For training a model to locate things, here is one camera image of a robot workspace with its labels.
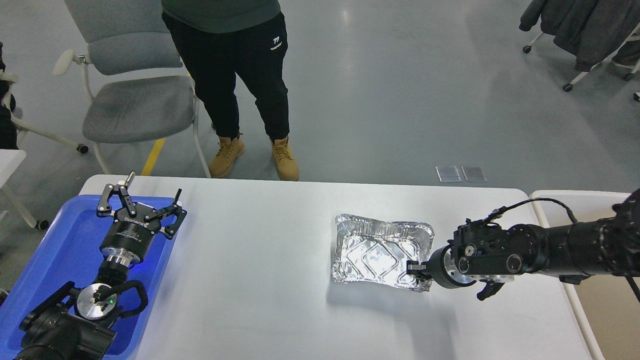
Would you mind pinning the right tan boot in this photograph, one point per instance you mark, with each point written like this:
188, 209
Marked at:
285, 162

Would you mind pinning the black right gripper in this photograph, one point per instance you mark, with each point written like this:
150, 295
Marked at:
441, 269

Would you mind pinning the blue plastic tray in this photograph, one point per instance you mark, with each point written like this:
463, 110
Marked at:
70, 251

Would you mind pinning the left tan boot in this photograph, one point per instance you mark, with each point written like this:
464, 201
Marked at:
230, 148

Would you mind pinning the floor plate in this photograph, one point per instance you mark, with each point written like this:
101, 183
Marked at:
448, 173
474, 173

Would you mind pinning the white plastic bin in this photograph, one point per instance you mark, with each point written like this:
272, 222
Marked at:
605, 306

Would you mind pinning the aluminium foil tray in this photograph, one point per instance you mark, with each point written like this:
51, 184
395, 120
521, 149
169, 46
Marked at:
375, 251

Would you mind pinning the white chair at left edge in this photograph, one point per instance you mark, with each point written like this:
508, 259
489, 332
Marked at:
13, 128

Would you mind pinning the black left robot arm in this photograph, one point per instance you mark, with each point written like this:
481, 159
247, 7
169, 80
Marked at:
87, 292

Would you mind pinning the right floor plate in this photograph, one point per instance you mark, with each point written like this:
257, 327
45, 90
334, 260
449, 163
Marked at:
474, 173

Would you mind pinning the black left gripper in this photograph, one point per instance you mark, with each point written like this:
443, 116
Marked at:
127, 231

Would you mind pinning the chair with dark jackets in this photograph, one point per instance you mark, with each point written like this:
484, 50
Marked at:
591, 30

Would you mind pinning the person in black trousers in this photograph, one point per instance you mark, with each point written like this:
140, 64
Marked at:
221, 41

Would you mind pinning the tan boot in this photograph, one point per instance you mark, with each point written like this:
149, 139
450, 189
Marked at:
230, 148
285, 162

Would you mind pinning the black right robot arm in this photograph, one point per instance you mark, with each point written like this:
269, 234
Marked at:
483, 251

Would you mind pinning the grey office chair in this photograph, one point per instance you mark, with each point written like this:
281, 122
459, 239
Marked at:
124, 36

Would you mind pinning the left floor plate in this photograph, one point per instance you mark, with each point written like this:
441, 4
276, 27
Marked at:
448, 173

